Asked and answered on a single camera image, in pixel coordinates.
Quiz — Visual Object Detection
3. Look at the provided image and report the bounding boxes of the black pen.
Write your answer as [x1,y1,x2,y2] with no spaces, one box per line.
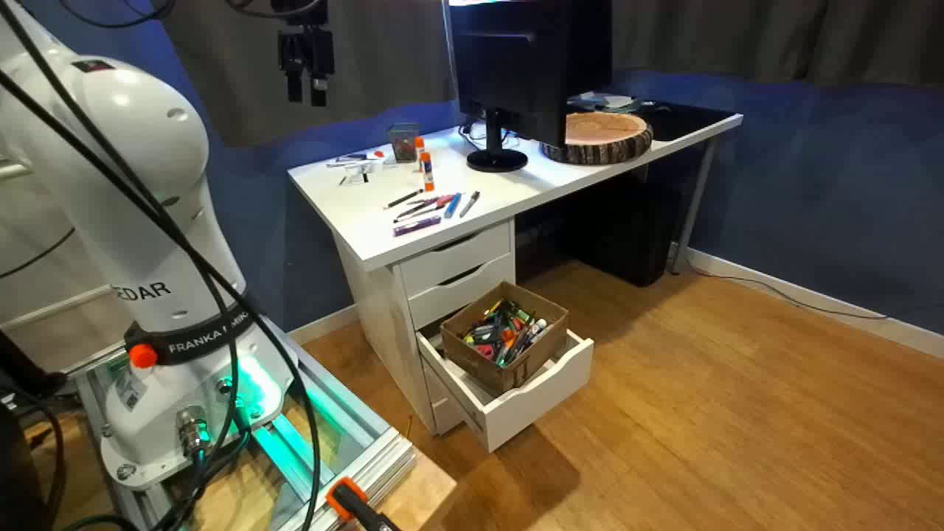
[382,183,427,213]

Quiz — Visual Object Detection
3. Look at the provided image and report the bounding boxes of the black cabinet under desk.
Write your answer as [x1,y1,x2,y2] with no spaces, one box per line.
[564,157,697,288]

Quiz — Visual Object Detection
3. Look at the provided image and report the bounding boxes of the wooden base board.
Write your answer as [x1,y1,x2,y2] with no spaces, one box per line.
[375,452,459,531]

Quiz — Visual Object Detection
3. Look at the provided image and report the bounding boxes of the black flat pad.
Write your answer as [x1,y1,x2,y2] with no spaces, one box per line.
[636,99,738,140]

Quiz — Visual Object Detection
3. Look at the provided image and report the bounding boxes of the round wood slice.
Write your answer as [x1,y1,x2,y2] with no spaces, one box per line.
[537,110,657,167]

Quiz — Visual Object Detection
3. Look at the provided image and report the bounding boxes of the black computer monitor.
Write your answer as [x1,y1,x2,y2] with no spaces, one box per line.
[444,0,616,176]

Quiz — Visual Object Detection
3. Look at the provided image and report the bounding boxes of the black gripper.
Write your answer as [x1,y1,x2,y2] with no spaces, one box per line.
[275,0,340,110]

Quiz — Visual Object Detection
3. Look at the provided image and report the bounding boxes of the black mesh pen cup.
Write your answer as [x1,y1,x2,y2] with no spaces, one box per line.
[388,121,421,166]

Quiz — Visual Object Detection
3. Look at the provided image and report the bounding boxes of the grey curtain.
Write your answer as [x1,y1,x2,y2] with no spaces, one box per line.
[608,0,944,95]
[158,0,467,149]

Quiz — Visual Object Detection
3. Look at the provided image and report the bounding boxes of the purple marker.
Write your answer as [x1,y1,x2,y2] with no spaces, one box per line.
[388,213,444,239]

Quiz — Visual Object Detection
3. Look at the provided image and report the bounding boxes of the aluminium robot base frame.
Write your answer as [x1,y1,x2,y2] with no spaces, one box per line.
[70,319,421,531]

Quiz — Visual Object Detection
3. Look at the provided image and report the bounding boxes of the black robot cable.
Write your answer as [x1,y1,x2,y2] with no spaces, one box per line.
[0,0,326,531]

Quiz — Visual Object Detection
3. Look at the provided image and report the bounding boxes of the open white drawer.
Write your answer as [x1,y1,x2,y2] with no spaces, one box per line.
[415,322,599,458]

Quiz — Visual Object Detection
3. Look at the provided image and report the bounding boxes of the white drawer cabinet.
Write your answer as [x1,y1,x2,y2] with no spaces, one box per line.
[337,219,520,435]

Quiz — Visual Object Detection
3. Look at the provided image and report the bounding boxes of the white desk leg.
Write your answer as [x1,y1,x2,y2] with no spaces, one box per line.
[669,132,716,278]

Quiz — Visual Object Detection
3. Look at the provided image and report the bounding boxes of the white tray of markers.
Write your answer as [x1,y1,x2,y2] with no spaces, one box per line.
[437,279,574,397]

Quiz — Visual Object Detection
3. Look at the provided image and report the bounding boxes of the papers behind wood slice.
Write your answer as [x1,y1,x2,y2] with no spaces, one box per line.
[567,89,639,115]

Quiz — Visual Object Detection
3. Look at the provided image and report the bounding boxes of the red scissors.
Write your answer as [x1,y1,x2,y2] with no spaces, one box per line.
[467,329,500,362]

